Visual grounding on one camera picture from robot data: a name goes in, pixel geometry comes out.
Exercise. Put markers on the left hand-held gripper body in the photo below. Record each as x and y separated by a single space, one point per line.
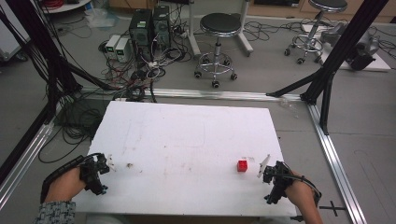
91 172

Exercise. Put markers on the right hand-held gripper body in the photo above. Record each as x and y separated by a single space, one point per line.
280 180

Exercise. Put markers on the red cube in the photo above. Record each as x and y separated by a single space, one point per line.
242 165

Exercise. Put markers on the person's right hand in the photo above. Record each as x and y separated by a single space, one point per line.
300 188

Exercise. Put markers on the person's left hand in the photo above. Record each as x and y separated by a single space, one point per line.
67 185

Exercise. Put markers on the white foam board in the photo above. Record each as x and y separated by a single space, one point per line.
186 149

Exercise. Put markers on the white power supply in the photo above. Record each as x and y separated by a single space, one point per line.
112 44
123 49

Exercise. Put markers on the black computer tower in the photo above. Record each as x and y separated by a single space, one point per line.
162 25
140 31

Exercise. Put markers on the clear plastic bag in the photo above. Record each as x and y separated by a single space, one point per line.
101 17

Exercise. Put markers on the black round stool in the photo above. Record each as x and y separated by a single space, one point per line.
220 25
323 4

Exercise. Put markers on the grey machine on white board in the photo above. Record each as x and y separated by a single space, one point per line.
358 46

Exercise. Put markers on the white panel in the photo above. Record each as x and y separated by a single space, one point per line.
9 34

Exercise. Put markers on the round white table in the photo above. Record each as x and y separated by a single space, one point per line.
67 5

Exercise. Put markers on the aluminium floor rail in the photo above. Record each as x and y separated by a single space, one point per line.
23 155
218 94
334 161

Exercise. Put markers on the black frame post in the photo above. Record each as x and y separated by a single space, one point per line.
342 53
37 46

